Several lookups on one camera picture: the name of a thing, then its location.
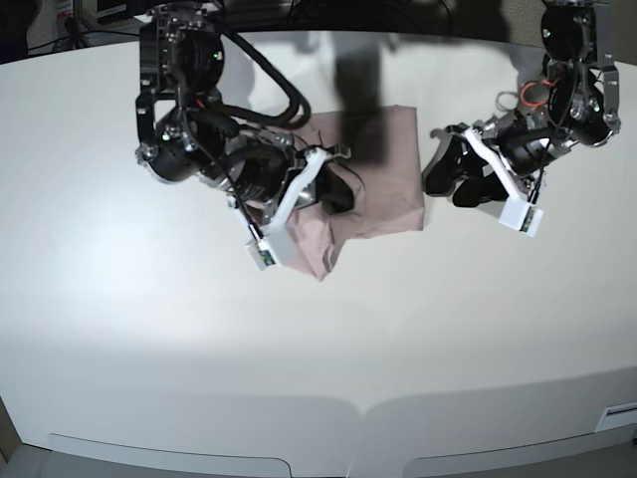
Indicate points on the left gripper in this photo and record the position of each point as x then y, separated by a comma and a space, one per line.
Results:
525, 143

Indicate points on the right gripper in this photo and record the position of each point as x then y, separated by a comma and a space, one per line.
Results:
268, 175

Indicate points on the pink T-shirt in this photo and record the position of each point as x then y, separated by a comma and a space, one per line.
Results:
388, 197

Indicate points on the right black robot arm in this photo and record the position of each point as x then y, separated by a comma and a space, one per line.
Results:
185, 128

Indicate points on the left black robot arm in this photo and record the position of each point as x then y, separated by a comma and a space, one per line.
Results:
574, 101

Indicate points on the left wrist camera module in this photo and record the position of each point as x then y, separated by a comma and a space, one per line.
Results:
521, 216

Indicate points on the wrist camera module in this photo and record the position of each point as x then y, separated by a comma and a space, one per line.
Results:
276, 249
521, 216

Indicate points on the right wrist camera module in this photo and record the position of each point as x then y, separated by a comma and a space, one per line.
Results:
276, 249

